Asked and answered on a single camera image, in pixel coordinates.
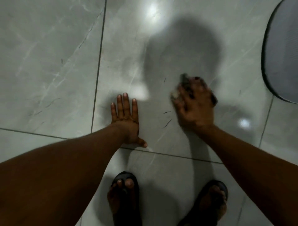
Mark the person's left forearm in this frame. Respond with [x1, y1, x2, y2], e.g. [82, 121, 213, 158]
[0, 123, 131, 226]

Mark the black sandal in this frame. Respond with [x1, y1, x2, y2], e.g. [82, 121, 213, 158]
[177, 179, 229, 226]
[110, 171, 142, 226]

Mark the person's foot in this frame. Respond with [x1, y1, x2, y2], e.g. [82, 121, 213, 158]
[198, 185, 227, 221]
[107, 178, 135, 216]

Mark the person's right forearm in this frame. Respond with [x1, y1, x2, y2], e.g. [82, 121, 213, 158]
[186, 124, 298, 226]

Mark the dark scrubbing pad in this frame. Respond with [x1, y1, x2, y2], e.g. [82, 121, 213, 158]
[171, 73, 218, 106]

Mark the grey round mesh cover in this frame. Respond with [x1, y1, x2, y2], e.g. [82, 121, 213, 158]
[261, 0, 298, 105]

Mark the person's left hand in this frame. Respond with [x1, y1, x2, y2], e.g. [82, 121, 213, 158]
[110, 93, 148, 148]

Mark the person's right hand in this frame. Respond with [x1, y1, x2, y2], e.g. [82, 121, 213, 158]
[171, 76, 218, 131]

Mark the person's right foot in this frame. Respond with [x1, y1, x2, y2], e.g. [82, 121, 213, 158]
[198, 185, 227, 221]

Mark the person's left foot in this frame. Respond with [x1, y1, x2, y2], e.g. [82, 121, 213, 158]
[107, 178, 135, 216]

